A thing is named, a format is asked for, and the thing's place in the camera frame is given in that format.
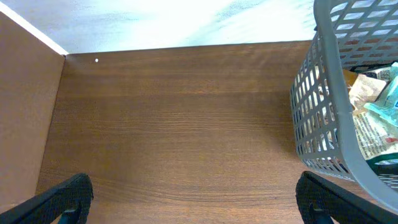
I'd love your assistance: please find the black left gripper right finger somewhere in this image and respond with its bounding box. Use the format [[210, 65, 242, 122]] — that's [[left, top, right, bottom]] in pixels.
[[295, 171, 397, 224]]

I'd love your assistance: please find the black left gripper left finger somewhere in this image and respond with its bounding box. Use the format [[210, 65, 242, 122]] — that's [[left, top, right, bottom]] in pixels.
[[1, 173, 94, 224]]

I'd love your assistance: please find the teal tissue pack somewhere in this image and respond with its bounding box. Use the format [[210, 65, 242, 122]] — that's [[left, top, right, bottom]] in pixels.
[[364, 62, 397, 127]]

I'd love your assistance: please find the beige brown snack pouch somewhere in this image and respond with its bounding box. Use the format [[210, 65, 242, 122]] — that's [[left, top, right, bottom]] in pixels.
[[343, 67, 397, 113]]

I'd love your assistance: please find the green coffee bean bag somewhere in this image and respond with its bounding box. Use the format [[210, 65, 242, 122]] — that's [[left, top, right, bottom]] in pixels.
[[353, 110, 397, 170]]

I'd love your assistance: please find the brown wooden side panel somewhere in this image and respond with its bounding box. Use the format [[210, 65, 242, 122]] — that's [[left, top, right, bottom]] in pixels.
[[1, 3, 66, 212]]

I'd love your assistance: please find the grey plastic lattice basket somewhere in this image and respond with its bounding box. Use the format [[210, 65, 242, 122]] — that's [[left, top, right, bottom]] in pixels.
[[290, 0, 397, 211]]

